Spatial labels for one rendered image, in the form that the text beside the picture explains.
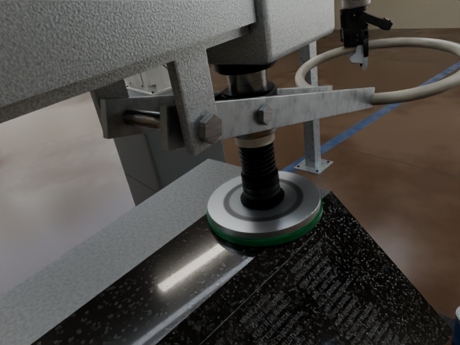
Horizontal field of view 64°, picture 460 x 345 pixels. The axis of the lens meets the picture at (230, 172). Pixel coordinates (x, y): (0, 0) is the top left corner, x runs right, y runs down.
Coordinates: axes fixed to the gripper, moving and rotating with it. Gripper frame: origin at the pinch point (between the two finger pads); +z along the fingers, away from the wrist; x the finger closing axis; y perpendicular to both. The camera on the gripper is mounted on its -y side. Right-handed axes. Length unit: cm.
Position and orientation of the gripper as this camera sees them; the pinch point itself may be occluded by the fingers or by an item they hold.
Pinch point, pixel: (364, 64)
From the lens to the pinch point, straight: 144.6
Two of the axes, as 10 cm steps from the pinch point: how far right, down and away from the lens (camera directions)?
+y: -9.7, 1.2, 2.0
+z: 2.1, 8.4, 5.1
